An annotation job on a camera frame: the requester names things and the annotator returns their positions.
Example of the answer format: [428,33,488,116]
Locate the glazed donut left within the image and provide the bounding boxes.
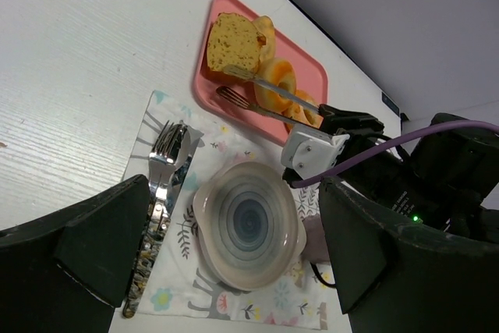
[253,58,296,113]

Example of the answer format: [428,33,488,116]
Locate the glazed donut right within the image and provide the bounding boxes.
[282,89,324,129]

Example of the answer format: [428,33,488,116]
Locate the yellow bread slice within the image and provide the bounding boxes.
[205,12,267,81]

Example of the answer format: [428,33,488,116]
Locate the glazed donut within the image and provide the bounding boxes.
[253,58,296,113]
[282,89,324,129]

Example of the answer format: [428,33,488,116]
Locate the pink rectangular tray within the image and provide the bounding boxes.
[192,0,328,146]

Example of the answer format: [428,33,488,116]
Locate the mauve mug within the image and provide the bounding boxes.
[303,214,331,264]

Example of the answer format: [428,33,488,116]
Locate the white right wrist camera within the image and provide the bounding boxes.
[281,125,350,179]

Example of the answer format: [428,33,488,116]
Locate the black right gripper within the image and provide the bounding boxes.
[283,104,498,239]

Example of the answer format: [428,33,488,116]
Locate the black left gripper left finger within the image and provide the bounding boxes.
[1,175,150,332]

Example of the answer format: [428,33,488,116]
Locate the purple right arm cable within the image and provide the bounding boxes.
[292,120,499,190]

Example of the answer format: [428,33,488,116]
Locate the bread slice behind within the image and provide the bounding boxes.
[253,16,276,62]

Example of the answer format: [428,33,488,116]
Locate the metal fork patterned handle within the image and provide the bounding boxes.
[122,122,178,319]

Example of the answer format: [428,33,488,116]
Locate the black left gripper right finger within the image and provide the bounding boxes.
[319,179,498,332]

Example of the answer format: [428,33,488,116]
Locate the metal spoon patterned handle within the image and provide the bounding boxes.
[128,122,192,310]

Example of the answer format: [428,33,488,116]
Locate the metal tongs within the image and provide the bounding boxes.
[216,65,322,124]

